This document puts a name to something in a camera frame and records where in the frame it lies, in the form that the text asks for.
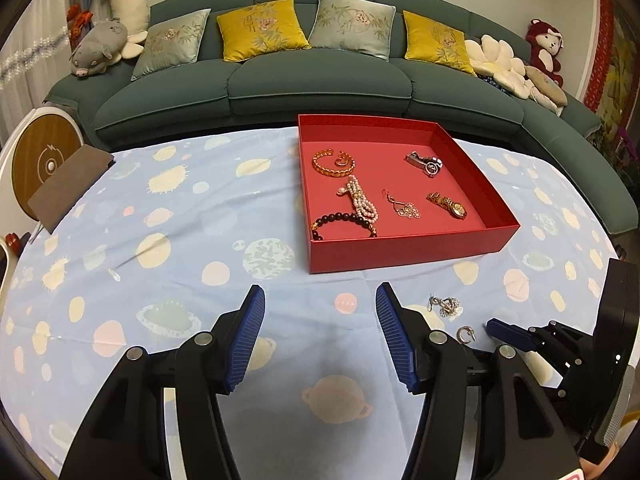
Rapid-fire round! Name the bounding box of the grey green embroidered cushion left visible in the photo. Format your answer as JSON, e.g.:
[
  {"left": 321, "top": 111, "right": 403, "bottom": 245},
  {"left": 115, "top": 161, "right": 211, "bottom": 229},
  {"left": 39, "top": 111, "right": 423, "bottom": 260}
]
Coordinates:
[{"left": 131, "top": 9, "right": 210, "bottom": 81}]

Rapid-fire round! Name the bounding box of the grey pig plush toy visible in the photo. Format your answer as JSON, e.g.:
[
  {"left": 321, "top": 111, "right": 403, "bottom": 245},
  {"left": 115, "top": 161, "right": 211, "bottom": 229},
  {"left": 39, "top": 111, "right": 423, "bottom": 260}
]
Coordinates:
[{"left": 70, "top": 20, "right": 128, "bottom": 78}]

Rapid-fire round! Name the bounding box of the brown cardboard sheet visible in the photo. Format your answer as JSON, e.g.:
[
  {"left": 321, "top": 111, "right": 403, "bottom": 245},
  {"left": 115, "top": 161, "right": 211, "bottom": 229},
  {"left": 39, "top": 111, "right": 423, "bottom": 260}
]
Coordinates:
[{"left": 27, "top": 144, "right": 115, "bottom": 234}]

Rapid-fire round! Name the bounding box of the dark bead bracelet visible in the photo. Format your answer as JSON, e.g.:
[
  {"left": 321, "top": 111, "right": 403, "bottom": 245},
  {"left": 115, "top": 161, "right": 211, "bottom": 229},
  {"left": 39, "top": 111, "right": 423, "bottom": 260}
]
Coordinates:
[{"left": 310, "top": 211, "right": 379, "bottom": 243}]

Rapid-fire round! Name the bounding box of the beige round cushion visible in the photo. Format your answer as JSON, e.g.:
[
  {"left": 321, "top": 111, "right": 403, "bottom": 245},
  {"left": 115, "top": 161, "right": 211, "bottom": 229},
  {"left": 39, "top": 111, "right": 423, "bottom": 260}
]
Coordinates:
[{"left": 525, "top": 65, "right": 568, "bottom": 113}]

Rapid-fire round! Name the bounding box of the blue planet print tablecloth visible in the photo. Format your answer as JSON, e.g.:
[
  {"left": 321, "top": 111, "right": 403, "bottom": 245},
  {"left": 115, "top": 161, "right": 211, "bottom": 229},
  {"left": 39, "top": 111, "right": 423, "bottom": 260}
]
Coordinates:
[{"left": 1, "top": 128, "right": 615, "bottom": 479}]

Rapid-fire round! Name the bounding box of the rose gold thin necklace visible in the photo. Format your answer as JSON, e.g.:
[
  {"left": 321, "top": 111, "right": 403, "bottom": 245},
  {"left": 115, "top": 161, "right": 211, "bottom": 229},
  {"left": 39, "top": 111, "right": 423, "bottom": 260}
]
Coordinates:
[{"left": 382, "top": 187, "right": 422, "bottom": 221}]

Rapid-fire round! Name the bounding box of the red curtain tie ornament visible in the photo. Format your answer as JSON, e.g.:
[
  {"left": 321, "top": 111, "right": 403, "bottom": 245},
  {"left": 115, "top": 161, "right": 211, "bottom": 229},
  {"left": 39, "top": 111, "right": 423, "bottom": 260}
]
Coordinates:
[{"left": 66, "top": 4, "right": 93, "bottom": 50}]

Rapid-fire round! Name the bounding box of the yellow embroidered cushion left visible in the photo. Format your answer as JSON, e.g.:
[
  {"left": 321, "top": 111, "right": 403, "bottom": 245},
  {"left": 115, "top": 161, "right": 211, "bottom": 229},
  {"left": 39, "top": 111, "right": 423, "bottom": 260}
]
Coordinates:
[{"left": 216, "top": 0, "right": 311, "bottom": 63}]

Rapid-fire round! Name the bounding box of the person's right hand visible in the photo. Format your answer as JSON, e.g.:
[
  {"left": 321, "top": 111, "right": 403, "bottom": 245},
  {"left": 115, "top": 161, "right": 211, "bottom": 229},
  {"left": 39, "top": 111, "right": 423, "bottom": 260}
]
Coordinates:
[{"left": 579, "top": 443, "right": 629, "bottom": 480}]

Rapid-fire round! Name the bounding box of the dark green sectional sofa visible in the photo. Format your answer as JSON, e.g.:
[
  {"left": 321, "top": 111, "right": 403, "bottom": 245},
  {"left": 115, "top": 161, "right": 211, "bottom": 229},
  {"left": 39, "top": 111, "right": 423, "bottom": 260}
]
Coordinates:
[{"left": 47, "top": 18, "right": 639, "bottom": 235}]

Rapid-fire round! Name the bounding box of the white sheer curtain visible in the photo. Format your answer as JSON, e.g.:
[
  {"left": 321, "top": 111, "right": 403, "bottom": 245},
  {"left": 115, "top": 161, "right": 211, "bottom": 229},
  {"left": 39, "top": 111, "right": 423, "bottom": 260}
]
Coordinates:
[{"left": 0, "top": 0, "right": 70, "bottom": 142}]

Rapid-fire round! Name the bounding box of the small hand mirror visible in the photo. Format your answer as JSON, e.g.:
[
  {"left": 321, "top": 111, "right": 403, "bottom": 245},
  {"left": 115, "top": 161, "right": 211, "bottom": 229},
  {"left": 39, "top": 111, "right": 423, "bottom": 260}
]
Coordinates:
[{"left": 0, "top": 233, "right": 24, "bottom": 304}]

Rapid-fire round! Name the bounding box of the dark metal chain bracelet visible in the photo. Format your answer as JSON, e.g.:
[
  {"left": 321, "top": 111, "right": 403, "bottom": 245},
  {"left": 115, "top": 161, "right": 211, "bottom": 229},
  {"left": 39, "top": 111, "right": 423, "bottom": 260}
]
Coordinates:
[{"left": 404, "top": 149, "right": 445, "bottom": 179}]

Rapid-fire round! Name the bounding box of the gold wrist watch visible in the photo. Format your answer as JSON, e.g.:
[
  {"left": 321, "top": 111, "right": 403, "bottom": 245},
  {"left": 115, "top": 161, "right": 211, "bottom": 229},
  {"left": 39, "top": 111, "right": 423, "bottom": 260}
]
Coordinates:
[{"left": 426, "top": 192, "right": 468, "bottom": 220}]

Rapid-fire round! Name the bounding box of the red shallow tray box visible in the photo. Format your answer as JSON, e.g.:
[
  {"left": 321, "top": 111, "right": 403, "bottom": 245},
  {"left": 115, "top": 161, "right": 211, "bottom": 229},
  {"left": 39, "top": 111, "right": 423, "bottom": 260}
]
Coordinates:
[{"left": 298, "top": 114, "right": 520, "bottom": 273}]

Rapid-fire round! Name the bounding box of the silver pendant necklace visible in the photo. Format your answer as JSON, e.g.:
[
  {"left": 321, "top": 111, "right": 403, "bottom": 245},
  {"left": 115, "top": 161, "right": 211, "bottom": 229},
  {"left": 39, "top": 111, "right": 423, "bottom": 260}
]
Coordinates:
[{"left": 428, "top": 294, "right": 464, "bottom": 320}]

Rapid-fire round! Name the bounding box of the white pearl bracelet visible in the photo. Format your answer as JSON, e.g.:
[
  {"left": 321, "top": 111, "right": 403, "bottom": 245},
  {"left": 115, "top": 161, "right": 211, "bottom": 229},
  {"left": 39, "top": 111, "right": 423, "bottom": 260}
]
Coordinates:
[{"left": 336, "top": 173, "right": 380, "bottom": 224}]

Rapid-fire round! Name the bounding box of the grey green embroidered cushion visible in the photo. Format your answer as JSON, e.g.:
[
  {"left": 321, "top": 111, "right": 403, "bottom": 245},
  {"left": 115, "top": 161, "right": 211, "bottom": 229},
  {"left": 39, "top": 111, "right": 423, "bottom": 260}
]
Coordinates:
[
  {"left": 131, "top": 9, "right": 210, "bottom": 81},
  {"left": 308, "top": 0, "right": 396, "bottom": 61}
]

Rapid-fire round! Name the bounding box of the yellow embroidered cushion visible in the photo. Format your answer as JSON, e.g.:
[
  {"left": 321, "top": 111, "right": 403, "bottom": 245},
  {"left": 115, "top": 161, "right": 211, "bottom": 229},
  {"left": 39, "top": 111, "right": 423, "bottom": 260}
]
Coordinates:
[
  {"left": 216, "top": 0, "right": 311, "bottom": 63},
  {"left": 402, "top": 10, "right": 476, "bottom": 76}
]

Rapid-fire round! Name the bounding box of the white round wooden-faced device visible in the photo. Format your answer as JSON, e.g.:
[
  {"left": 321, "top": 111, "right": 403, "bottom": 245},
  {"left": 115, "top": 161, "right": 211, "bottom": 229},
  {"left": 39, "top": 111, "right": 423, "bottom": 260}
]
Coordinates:
[{"left": 0, "top": 105, "right": 84, "bottom": 237}]

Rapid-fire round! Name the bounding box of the red monkey plush toy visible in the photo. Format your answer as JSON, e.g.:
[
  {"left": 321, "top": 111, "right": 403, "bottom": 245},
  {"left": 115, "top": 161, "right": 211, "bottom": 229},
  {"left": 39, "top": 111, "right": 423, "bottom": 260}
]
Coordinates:
[{"left": 526, "top": 18, "right": 564, "bottom": 87}]

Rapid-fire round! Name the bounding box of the red wall scroll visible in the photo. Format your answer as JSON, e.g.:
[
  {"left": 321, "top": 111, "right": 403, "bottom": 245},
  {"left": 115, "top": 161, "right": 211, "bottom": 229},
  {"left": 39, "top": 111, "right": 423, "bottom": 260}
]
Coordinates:
[{"left": 582, "top": 0, "right": 615, "bottom": 113}]

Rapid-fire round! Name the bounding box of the yellow embroidered cushion right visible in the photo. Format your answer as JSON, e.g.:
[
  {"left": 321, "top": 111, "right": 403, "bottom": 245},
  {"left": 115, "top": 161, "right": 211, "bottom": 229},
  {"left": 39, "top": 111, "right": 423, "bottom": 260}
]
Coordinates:
[{"left": 402, "top": 10, "right": 476, "bottom": 76}]

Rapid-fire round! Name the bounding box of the grey green embroidered cushion right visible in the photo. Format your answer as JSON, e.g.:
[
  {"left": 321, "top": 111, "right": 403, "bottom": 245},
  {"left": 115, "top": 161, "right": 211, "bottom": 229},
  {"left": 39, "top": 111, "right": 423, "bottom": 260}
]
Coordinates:
[{"left": 308, "top": 0, "right": 396, "bottom": 61}]

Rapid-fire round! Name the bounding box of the gold chain bangle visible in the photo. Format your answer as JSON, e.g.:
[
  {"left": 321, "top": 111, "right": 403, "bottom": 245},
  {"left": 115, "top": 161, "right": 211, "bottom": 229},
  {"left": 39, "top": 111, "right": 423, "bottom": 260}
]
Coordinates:
[{"left": 311, "top": 148, "right": 356, "bottom": 179}]

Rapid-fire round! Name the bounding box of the white flower shaped pillow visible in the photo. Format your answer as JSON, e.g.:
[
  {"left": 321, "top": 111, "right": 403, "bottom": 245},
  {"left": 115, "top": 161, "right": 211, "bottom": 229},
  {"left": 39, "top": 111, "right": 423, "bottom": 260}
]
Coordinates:
[{"left": 464, "top": 35, "right": 530, "bottom": 100}]

